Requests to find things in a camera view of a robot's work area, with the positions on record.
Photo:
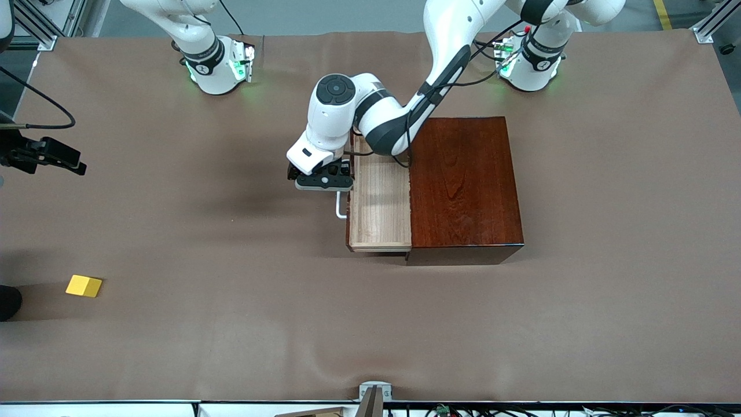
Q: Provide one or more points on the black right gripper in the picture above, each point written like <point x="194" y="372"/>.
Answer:
<point x="13" y="150"/>

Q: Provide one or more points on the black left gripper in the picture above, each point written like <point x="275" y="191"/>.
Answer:
<point x="292" y="171"/>

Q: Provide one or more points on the yellow block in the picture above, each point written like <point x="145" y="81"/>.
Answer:
<point x="84" y="286"/>

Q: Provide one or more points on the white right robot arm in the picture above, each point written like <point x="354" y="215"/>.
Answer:
<point x="211" y="78"/>

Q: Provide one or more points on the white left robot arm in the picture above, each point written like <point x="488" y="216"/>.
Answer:
<point x="330" y="121"/>

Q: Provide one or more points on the dark wooden cabinet box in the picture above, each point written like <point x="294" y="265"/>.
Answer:
<point x="474" y="220"/>

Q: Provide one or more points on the black round object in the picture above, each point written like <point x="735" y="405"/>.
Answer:
<point x="8" y="304"/>

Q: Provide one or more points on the brown table cloth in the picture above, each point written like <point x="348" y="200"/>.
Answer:
<point x="231" y="318"/>

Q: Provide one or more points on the yellow floor tape stripe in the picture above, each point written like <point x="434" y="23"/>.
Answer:
<point x="664" y="17"/>

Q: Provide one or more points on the black round floor foot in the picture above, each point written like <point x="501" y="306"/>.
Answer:
<point x="727" y="49"/>

